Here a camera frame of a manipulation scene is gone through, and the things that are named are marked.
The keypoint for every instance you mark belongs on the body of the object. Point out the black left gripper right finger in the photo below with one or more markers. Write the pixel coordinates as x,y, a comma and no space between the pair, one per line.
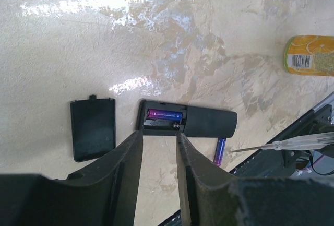
248,200

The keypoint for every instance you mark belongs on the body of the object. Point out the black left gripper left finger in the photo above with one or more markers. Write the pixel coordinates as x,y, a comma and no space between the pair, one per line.
102,193

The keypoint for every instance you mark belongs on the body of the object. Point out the blue purple battery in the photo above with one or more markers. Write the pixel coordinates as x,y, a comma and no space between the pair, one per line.
219,151

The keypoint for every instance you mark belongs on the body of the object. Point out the black battery cover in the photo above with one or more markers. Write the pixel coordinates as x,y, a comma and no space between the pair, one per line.
92,127

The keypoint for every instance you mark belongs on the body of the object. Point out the black remote control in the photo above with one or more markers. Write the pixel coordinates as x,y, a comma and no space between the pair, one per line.
196,122

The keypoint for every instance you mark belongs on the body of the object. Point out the thin clear-handled screwdriver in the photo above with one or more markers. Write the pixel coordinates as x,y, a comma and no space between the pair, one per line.
299,143

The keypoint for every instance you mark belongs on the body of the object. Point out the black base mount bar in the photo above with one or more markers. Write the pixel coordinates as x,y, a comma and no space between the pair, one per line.
274,155

